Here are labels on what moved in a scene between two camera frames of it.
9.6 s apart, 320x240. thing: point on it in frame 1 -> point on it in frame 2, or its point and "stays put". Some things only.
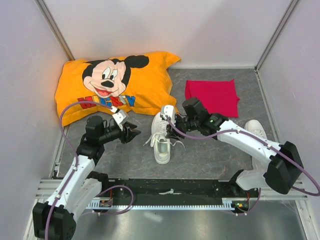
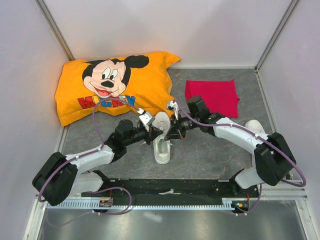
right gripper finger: x=170 y=131 stays put
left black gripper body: x=112 y=133 -> x=140 y=133
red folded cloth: x=217 y=96 stays put
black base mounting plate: x=178 y=190 stays put
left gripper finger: x=131 y=136 -> x=150 y=139
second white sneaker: x=256 y=126 stays put
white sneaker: x=159 y=141 stays put
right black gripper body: x=186 y=124 stays put
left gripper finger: x=130 y=125 -> x=156 y=131
